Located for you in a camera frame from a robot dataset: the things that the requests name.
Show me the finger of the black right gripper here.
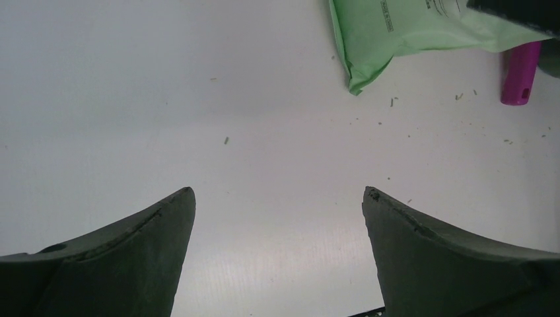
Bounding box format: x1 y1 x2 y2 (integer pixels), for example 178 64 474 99
467 0 559 38

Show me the magenta plastic scoop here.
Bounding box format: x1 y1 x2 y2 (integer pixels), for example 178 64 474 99
501 42 542 106

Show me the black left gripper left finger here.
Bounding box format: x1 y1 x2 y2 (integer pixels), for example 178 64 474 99
1 188 195 316

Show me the green cat litter bag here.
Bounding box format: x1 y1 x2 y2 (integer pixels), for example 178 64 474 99
329 0 549 96

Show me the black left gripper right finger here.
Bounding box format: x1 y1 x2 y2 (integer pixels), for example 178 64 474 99
362 187 559 316

